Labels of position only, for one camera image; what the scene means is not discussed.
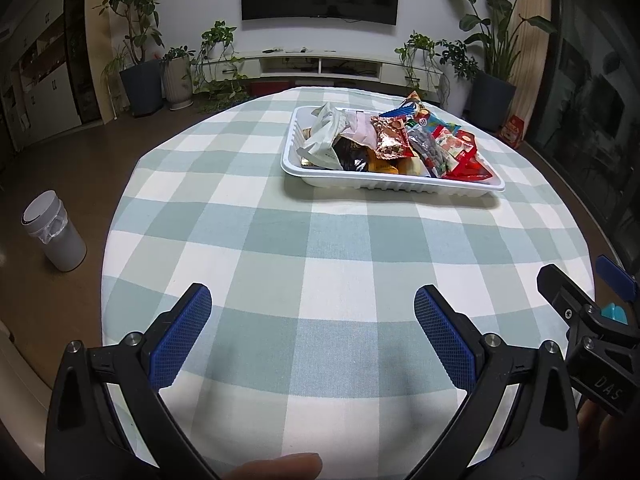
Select trailing green plant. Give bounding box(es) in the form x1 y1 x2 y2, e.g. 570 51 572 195
395 31 441 96
192 21 251 108

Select black snack packet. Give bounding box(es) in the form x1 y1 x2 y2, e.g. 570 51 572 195
332 137 373 172

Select red gift bag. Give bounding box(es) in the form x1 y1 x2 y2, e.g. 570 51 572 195
500 114 526 148

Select orange snack packet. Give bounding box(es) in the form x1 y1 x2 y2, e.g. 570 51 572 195
367 147 401 173

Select glass sliding door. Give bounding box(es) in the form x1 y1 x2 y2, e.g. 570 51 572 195
530 0 640 251

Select large white snack packet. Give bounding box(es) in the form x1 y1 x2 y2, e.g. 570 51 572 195
296 102 347 171

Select person's right hand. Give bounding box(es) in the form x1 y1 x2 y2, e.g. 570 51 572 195
577 399 603 438

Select tall plant in dark pot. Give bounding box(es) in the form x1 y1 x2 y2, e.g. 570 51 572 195
94 0 166 117

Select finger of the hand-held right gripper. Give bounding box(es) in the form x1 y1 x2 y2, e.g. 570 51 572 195
596 255 640 303
537 263 601 330

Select bushy green plant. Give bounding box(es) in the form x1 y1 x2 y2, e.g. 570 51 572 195
436 39 476 111

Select person's left hand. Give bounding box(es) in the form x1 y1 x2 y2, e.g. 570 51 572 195
235 452 322 480

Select white trash bin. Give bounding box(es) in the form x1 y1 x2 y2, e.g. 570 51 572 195
21 190 87 272

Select red and white snack packet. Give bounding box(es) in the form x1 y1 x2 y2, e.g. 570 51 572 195
432 125 478 163

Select dark bean packet green edge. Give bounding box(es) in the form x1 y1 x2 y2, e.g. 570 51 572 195
407 122 458 178

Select white cupboard unit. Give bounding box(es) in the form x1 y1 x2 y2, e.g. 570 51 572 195
0 0 108 161

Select beige curtain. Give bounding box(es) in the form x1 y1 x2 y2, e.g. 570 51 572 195
515 0 556 126

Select dark red foil snack packet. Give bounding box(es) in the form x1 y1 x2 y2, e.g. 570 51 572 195
370 114 415 160

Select small plant in white pot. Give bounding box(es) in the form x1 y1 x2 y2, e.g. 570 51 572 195
161 46 197 110

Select red storage box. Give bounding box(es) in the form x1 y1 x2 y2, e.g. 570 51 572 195
250 81 292 97

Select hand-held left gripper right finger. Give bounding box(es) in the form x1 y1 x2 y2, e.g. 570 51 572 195
405 285 581 480

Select large red snack packet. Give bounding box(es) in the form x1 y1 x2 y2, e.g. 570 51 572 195
442 152 493 182

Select white television cabinet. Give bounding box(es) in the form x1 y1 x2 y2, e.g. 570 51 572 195
235 50 446 86

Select large-leaf plant in dark pot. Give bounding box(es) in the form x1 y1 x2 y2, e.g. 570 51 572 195
434 0 558 131

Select white plastic tray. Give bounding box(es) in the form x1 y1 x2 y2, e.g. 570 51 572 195
280 105 506 195

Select pale pink snack packet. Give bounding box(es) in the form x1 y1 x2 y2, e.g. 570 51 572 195
342 111 378 148

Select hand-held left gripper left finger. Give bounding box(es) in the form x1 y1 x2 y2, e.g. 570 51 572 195
45 282 221 480

